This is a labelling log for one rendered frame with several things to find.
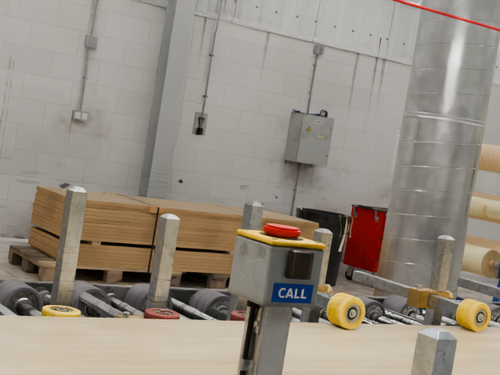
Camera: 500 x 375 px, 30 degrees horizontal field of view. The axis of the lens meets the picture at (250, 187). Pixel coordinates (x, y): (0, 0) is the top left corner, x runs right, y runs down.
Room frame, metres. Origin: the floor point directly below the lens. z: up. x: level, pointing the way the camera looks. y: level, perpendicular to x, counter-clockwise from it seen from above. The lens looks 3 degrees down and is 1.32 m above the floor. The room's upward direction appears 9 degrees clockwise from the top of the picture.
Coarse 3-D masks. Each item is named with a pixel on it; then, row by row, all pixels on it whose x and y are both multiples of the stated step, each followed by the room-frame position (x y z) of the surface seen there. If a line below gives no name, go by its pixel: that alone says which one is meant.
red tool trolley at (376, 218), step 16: (352, 208) 9.80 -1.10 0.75; (368, 208) 9.57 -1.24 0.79; (384, 208) 9.95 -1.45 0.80; (368, 224) 9.60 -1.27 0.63; (384, 224) 9.48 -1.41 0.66; (352, 240) 9.75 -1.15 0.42; (368, 240) 9.57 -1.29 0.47; (352, 256) 9.72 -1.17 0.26; (368, 256) 9.55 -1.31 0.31; (352, 272) 9.77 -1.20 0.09
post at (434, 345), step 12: (420, 336) 1.14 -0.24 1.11; (432, 336) 1.12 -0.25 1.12; (444, 336) 1.12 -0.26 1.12; (420, 348) 1.13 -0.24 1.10; (432, 348) 1.12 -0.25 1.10; (444, 348) 1.12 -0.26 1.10; (420, 360) 1.13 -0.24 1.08; (432, 360) 1.12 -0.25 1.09; (444, 360) 1.12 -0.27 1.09; (420, 372) 1.13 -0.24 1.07; (432, 372) 1.11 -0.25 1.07; (444, 372) 1.13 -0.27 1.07
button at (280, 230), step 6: (264, 228) 0.99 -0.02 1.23; (270, 228) 0.98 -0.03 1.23; (276, 228) 0.98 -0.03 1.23; (282, 228) 0.98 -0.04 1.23; (288, 228) 0.98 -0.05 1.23; (294, 228) 0.98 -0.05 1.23; (270, 234) 0.98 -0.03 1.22; (276, 234) 0.98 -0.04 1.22; (282, 234) 0.97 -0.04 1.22; (288, 234) 0.97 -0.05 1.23; (294, 234) 0.98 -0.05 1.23; (300, 234) 0.99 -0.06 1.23
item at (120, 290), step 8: (0, 280) 2.48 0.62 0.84; (48, 288) 2.55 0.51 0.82; (104, 288) 2.65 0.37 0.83; (112, 288) 2.66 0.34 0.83; (120, 288) 2.67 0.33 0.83; (128, 288) 2.69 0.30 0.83; (176, 288) 2.78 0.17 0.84; (184, 288) 2.80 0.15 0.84; (192, 288) 2.83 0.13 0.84; (120, 296) 2.67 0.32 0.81; (176, 296) 2.78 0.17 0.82; (184, 296) 2.79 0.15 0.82; (368, 296) 3.22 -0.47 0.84; (376, 296) 3.25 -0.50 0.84; (496, 304) 3.58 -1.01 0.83
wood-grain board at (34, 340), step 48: (0, 336) 1.64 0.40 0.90; (48, 336) 1.70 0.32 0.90; (96, 336) 1.76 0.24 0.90; (144, 336) 1.82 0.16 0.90; (192, 336) 1.89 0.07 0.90; (240, 336) 1.96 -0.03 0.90; (288, 336) 2.04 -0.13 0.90; (336, 336) 2.12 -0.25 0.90; (384, 336) 2.21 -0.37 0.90; (480, 336) 2.42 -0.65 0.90
